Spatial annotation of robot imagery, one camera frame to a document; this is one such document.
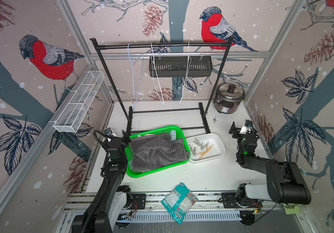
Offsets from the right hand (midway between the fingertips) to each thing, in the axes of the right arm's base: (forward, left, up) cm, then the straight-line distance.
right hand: (243, 122), depth 87 cm
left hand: (-10, +75, +2) cm, 75 cm away
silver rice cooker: (+21, +5, +1) cm, 21 cm away
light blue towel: (-4, +43, -10) cm, 44 cm away
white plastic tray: (-12, +14, -16) cm, 24 cm away
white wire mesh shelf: (-13, +93, +16) cm, 96 cm away
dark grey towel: (-20, +55, -3) cm, 58 cm away
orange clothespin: (-10, +21, -15) cm, 27 cm away
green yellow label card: (-42, -17, -15) cm, 48 cm away
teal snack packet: (-42, +39, -12) cm, 58 cm away
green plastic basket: (-5, +38, -9) cm, 40 cm away
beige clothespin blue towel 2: (-10, +24, -15) cm, 30 cm away
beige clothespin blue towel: (-8, +26, -13) cm, 30 cm away
